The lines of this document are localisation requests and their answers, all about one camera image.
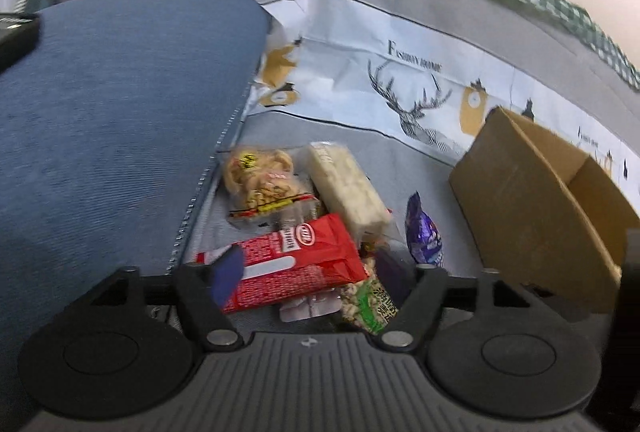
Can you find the purple candy packet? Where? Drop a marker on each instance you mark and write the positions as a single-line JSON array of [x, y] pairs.
[[422, 237]]

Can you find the white rice cracker packet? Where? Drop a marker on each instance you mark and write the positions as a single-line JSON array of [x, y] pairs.
[[345, 192]]

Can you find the grey deer print bedsheet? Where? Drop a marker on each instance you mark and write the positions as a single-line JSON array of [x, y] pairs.
[[400, 61]]

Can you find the green peanut packet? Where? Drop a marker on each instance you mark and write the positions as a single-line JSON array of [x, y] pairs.
[[372, 307]]

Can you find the blue denim cushion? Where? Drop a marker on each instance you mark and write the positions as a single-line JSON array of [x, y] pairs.
[[100, 111]]

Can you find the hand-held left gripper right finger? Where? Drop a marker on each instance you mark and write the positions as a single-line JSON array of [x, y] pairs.
[[392, 277]]

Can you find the brown cardboard box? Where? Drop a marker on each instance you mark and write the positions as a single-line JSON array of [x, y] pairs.
[[515, 202]]

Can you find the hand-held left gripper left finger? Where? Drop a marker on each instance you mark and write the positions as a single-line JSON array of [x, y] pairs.
[[226, 279]]

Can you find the clear biscuit bag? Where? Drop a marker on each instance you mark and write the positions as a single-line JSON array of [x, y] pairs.
[[260, 187]]

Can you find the red snack packet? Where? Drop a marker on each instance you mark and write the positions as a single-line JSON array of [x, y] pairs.
[[300, 262]]

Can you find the black smartphone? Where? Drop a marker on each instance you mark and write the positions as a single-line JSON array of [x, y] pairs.
[[15, 41]]

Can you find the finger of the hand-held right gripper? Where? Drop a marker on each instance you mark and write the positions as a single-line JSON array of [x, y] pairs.
[[629, 337]]

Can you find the small clear pink packet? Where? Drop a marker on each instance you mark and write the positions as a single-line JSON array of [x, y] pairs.
[[310, 309]]

